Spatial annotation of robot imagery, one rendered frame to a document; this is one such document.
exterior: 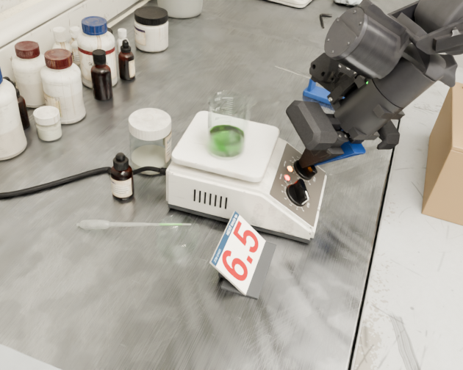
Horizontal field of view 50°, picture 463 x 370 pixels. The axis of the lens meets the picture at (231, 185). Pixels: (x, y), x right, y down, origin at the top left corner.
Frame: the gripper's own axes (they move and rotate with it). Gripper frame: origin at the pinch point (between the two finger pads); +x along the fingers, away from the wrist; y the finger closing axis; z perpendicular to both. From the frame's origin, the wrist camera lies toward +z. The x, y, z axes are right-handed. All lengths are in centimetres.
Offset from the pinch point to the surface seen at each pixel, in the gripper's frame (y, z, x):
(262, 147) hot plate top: 6.5, 2.8, 3.3
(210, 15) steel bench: -26, 56, 23
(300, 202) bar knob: 4.8, -5.7, 3.3
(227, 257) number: 15.4, -9.0, 8.5
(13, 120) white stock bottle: 28.1, 22.2, 23.4
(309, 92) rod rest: -20.8, 19.4, 8.5
